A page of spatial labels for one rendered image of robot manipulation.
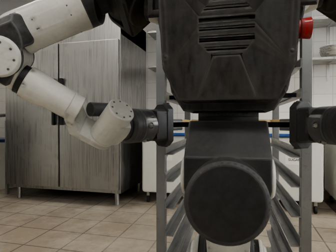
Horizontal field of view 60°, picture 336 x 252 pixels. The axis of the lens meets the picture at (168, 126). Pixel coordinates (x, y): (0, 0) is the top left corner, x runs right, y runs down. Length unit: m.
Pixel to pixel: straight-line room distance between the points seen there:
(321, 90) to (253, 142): 3.33
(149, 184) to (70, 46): 1.69
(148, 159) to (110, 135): 2.49
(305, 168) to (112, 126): 0.59
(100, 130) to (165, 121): 0.20
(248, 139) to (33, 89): 0.44
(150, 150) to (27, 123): 1.40
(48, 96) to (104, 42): 2.53
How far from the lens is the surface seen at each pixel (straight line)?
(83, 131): 0.71
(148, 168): 3.18
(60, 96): 0.67
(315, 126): 0.73
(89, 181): 3.21
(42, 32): 0.65
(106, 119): 0.66
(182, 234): 1.29
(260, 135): 0.47
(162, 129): 0.79
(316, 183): 3.11
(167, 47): 0.46
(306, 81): 0.97
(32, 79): 0.67
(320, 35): 3.88
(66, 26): 0.65
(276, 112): 1.57
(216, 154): 0.44
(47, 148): 3.44
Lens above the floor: 0.87
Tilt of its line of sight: 1 degrees down
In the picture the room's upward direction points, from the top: straight up
